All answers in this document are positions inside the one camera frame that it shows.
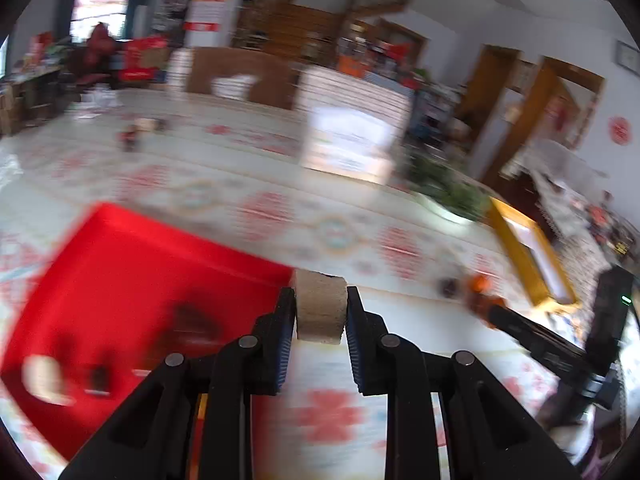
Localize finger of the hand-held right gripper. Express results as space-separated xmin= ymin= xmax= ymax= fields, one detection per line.
xmin=487 ymin=300 xmax=581 ymax=376

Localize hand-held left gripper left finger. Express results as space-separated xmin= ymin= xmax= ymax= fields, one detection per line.
xmin=60 ymin=287 xmax=297 ymax=480

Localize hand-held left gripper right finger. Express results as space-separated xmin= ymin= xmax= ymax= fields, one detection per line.
xmin=346 ymin=285 xmax=583 ymax=480

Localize beige puffed rice block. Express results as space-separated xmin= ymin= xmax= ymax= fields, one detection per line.
xmin=292 ymin=269 xmax=348 ymax=347
xmin=22 ymin=355 xmax=76 ymax=406

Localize yellow cardboard box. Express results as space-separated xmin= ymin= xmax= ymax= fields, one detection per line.
xmin=486 ymin=196 xmax=582 ymax=307

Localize orange tangerine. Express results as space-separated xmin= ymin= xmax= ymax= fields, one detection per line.
xmin=467 ymin=275 xmax=495 ymax=312

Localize red plastic tray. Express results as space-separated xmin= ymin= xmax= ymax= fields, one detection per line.
xmin=0 ymin=202 xmax=295 ymax=471

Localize dark purple plum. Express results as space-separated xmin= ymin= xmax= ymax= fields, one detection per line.
xmin=87 ymin=365 xmax=113 ymax=396

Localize cloth covered side table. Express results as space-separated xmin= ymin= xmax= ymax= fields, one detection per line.
xmin=535 ymin=170 xmax=640 ymax=281

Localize pale green oval plate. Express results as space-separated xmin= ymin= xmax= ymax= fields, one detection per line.
xmin=412 ymin=192 xmax=483 ymax=224

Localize green spinach leaves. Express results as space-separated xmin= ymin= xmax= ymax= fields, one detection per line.
xmin=407 ymin=155 xmax=488 ymax=221

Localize white covered chair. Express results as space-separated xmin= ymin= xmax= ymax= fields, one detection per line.
xmin=505 ymin=140 xmax=608 ymax=196

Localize white tissue box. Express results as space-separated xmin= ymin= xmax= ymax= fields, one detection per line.
xmin=300 ymin=105 xmax=396 ymax=186

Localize wooden door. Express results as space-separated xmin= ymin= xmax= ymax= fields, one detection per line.
xmin=460 ymin=45 xmax=606 ymax=186

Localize grey patterned chair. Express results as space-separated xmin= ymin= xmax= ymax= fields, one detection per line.
xmin=295 ymin=65 xmax=416 ymax=126

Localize red gift box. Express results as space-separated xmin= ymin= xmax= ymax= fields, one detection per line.
xmin=120 ymin=36 xmax=171 ymax=81

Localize red cloth bundle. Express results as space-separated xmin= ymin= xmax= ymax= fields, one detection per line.
xmin=80 ymin=22 xmax=123 ymax=83

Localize red round wall decoration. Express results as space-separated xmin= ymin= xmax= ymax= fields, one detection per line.
xmin=607 ymin=116 xmax=632 ymax=146

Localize wire storage rack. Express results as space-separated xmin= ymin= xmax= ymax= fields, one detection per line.
xmin=410 ymin=80 xmax=463 ymax=146

